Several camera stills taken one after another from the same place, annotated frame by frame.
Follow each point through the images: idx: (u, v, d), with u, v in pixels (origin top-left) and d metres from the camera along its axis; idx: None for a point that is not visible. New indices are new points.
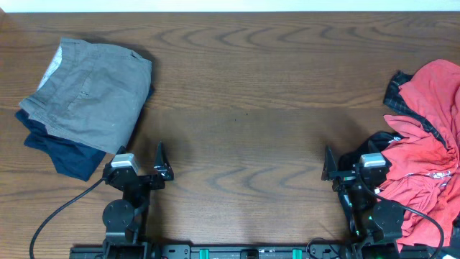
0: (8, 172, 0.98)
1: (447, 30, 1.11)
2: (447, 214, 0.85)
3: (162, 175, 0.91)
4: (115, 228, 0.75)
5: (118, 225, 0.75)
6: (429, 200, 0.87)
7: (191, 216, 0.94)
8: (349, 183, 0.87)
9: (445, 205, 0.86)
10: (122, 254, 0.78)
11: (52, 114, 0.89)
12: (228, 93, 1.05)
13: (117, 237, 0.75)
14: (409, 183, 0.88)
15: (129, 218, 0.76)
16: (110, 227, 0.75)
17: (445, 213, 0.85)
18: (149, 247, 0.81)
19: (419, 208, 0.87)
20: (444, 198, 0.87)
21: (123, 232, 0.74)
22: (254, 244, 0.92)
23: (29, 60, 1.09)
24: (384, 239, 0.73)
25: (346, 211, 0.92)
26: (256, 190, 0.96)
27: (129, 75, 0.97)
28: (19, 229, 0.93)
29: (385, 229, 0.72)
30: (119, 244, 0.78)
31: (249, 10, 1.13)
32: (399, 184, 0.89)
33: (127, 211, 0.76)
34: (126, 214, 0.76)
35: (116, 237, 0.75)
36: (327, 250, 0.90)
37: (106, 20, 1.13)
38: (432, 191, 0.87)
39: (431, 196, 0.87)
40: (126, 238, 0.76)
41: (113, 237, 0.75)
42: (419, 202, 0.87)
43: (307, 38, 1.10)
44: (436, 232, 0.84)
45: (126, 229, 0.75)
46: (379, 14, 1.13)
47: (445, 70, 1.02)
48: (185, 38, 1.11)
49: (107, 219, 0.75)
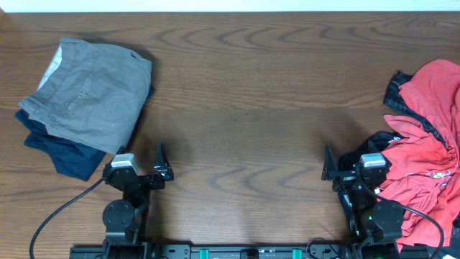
0: (8, 172, 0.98)
1: (447, 30, 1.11)
2: (447, 214, 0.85)
3: (162, 175, 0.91)
4: (115, 228, 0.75)
5: (118, 225, 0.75)
6: (429, 200, 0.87)
7: (191, 216, 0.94)
8: (348, 184, 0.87)
9: (445, 205, 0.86)
10: (122, 255, 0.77)
11: (52, 114, 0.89)
12: (228, 93, 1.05)
13: (117, 237, 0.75)
14: (409, 183, 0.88)
15: (129, 218, 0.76)
16: (110, 227, 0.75)
17: (445, 213, 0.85)
18: (149, 247, 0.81)
19: (419, 208, 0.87)
20: (444, 198, 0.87)
21: (123, 232, 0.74)
22: (254, 244, 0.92)
23: (29, 60, 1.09)
24: (384, 239, 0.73)
25: (346, 211, 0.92)
26: (256, 190, 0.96)
27: (129, 75, 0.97)
28: (19, 229, 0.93)
29: (385, 229, 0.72)
30: (119, 244, 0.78)
31: (249, 10, 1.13)
32: (399, 184, 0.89)
33: (127, 211, 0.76)
34: (126, 214, 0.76)
35: (116, 237, 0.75)
36: (327, 250, 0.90)
37: (106, 20, 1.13)
38: (432, 191, 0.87)
39: (431, 196, 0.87)
40: (126, 238, 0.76)
41: (113, 237, 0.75)
42: (419, 202, 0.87)
43: (307, 38, 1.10)
44: (436, 232, 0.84)
45: (126, 229, 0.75)
46: (379, 14, 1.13)
47: (445, 70, 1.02)
48: (185, 38, 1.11)
49: (107, 219, 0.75)
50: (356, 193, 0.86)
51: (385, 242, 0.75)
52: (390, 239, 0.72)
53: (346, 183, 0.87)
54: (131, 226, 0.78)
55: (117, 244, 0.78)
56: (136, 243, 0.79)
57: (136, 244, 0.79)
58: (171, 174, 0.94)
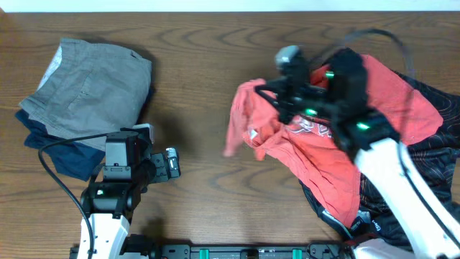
0: (9, 172, 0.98)
1: (448, 29, 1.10)
2: (315, 176, 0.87)
3: (169, 165, 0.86)
4: (118, 136, 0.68)
5: (119, 137, 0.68)
6: (297, 166, 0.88)
7: (191, 216, 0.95)
8: (300, 105, 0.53)
9: (328, 171, 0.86)
10: (108, 185, 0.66)
11: (52, 114, 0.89)
12: (228, 93, 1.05)
13: (114, 147, 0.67)
14: (290, 162, 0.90)
15: (135, 135, 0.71)
16: (111, 137, 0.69)
17: (323, 179, 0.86)
18: (136, 193, 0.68)
19: (318, 193, 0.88)
20: (339, 167, 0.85)
21: (125, 139, 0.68)
22: (254, 244, 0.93)
23: (29, 60, 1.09)
24: (356, 91, 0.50)
25: (331, 224, 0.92)
26: (256, 190, 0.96)
27: (129, 75, 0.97)
28: (20, 230, 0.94)
29: (348, 69, 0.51)
30: (113, 169, 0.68)
31: (249, 10, 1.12)
32: (294, 167, 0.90)
33: (134, 134, 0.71)
34: (131, 133, 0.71)
35: (115, 145, 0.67)
36: (327, 250, 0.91)
37: (105, 20, 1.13)
38: (306, 167, 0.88)
39: (302, 160, 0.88)
40: (126, 152, 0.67)
41: (112, 145, 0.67)
42: (313, 186, 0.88)
43: (307, 38, 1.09)
44: (336, 200, 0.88)
45: (128, 140, 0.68)
46: (380, 15, 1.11)
47: (417, 132, 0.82)
48: (185, 38, 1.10)
49: (112, 132, 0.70)
50: (310, 111, 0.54)
51: (359, 100, 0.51)
52: (360, 85, 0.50)
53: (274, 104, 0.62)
54: (134, 151, 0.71)
55: (111, 168, 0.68)
56: (132, 174, 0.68)
57: (131, 174, 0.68)
58: (180, 172, 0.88)
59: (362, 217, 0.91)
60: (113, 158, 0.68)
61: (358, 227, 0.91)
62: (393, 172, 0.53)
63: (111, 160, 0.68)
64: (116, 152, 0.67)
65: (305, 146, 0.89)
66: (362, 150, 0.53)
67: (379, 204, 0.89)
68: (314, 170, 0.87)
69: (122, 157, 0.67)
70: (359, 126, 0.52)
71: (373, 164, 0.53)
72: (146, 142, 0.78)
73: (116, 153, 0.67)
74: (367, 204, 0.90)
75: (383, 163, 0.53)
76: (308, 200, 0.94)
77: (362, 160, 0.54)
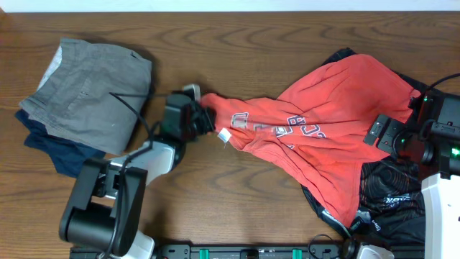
0: (8, 172, 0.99)
1: (448, 30, 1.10)
2: (312, 175, 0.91)
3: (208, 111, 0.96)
4: (175, 103, 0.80)
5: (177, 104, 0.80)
6: (292, 167, 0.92)
7: (192, 216, 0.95)
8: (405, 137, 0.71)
9: (327, 171, 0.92)
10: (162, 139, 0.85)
11: (52, 114, 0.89)
12: (228, 93, 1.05)
13: (172, 112, 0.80)
14: (281, 162, 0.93)
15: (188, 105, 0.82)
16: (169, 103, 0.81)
17: (322, 177, 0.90)
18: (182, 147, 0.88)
19: (316, 193, 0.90)
20: (338, 167, 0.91)
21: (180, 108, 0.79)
22: (254, 244, 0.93)
23: (28, 60, 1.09)
24: (448, 114, 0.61)
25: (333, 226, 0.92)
26: (256, 190, 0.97)
27: (129, 75, 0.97)
28: (19, 229, 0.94)
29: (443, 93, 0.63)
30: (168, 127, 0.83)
31: (248, 10, 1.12)
32: (289, 167, 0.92)
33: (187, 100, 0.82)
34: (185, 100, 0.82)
35: (172, 112, 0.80)
36: (328, 250, 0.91)
37: (104, 20, 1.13)
38: (302, 167, 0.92)
39: (294, 160, 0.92)
40: (180, 117, 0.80)
41: (169, 111, 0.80)
42: (310, 185, 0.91)
43: (307, 38, 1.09)
44: (335, 200, 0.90)
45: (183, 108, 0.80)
46: (380, 14, 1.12)
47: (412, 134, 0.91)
48: (185, 38, 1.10)
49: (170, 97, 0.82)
50: (403, 140, 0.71)
51: (448, 122, 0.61)
52: (450, 108, 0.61)
53: (372, 134, 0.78)
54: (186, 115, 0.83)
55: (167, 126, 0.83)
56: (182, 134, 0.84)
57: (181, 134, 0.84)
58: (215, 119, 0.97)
59: (363, 218, 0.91)
60: (169, 119, 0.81)
61: (358, 227, 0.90)
62: (458, 211, 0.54)
63: (167, 121, 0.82)
64: (172, 116, 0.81)
65: (303, 147, 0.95)
66: (438, 174, 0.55)
67: (379, 204, 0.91)
68: (310, 172, 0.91)
69: (176, 121, 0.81)
70: (451, 147, 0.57)
71: (446, 192, 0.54)
72: (197, 106, 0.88)
73: (172, 116, 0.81)
74: (367, 204, 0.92)
75: (454, 193, 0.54)
76: (308, 201, 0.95)
77: (433, 183, 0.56)
